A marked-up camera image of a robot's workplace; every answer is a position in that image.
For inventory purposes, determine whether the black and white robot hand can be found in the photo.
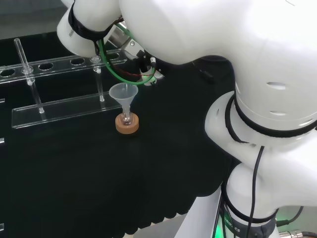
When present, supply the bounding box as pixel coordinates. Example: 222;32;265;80
108;21;166;87

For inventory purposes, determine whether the translucent plastic funnel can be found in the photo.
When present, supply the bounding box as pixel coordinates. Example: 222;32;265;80
108;83;139;117

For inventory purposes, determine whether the small glass round-bottom flask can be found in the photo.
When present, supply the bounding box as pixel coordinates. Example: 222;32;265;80
120;109;133;125

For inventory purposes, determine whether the clear acrylic funnel stand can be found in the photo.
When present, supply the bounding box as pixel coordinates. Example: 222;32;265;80
0;38;128;129

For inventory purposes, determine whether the black bench cloth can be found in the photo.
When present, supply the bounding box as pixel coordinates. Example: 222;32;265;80
0;31;245;235

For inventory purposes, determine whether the green cable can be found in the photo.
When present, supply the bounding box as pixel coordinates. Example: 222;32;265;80
97;22;159;86

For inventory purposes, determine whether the black cable with plug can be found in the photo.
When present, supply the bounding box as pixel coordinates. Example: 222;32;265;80
190;60;215;83

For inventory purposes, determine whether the cork ring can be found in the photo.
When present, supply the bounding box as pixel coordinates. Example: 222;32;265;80
115;113;140;135

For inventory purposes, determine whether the long thin black cable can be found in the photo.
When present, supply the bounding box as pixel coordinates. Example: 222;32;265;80
246;145;265;238

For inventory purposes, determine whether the grey braided cable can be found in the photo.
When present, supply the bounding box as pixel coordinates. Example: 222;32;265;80
278;230;317;238

